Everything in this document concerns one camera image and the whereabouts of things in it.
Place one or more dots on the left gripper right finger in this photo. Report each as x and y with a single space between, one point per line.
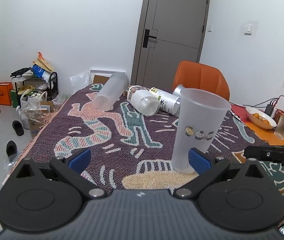
209 171

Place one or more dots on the black door handle lock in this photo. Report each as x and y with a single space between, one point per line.
146 38

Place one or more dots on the orange leather chair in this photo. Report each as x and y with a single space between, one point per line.
201 76

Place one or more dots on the silver metal can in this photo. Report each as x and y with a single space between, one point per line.
177 90

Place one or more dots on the white light switch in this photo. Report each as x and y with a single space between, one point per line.
248 29

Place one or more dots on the frosted plastic tumbler lying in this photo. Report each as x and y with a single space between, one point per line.
111 91

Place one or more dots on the drinking glass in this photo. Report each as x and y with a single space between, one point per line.
279 130

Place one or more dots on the grey door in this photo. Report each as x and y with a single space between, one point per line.
179 26

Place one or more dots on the white fruit bowl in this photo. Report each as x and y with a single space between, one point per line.
260 119

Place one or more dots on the clear bottle white label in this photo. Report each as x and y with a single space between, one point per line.
143 100

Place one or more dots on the frosted cartoon plastic cup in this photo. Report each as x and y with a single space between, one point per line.
201 114

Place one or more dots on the black storage rack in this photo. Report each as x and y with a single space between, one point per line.
34 80

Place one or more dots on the black slipper near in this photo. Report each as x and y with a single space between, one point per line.
11 148

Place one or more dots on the black charger adapter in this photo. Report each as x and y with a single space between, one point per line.
270 110

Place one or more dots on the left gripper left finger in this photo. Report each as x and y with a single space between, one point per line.
69 171

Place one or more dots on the black slipper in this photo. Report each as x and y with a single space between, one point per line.
18 127
11 148

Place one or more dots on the cardboard box on floor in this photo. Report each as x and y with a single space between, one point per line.
35 113

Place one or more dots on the clear bottle yellow label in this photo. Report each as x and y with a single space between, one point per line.
169 103

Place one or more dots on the clear plastic bag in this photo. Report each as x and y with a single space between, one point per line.
80 81

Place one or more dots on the orange paper shopping bag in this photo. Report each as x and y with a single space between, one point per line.
5 88

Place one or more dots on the black slipper far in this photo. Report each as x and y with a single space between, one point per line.
18 127

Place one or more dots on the patterned woven table cloth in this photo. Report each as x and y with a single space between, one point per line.
128 150

